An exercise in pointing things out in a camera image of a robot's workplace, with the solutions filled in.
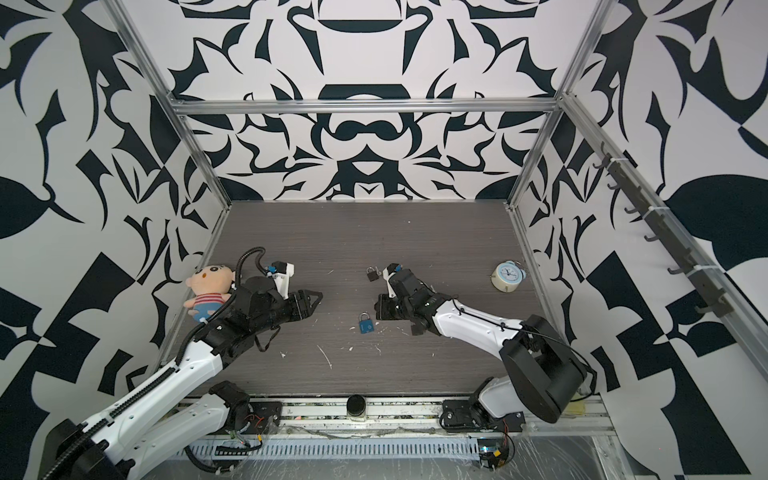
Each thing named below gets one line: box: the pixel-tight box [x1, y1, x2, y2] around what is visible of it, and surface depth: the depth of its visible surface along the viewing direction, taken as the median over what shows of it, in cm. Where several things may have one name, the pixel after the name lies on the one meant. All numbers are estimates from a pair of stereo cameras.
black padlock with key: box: [366, 266, 382, 282], surface depth 102 cm
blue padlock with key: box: [359, 311, 375, 334], surface depth 91 cm
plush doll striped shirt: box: [183, 265, 235, 321], surface depth 91 cm
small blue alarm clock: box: [490, 260, 527, 293], surface depth 98 cm
